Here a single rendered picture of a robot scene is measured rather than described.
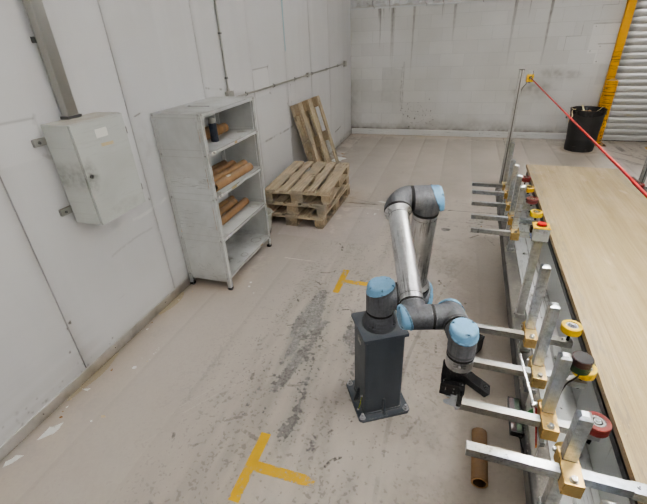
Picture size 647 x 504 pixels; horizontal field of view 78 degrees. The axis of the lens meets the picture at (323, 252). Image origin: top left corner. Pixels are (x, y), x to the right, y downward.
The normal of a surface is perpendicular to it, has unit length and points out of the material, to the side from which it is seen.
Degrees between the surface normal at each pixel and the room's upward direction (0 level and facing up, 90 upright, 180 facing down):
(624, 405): 0
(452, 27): 90
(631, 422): 0
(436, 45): 90
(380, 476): 0
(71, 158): 90
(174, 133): 90
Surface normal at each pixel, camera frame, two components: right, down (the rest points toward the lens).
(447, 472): -0.04, -0.87
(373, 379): 0.22, 0.47
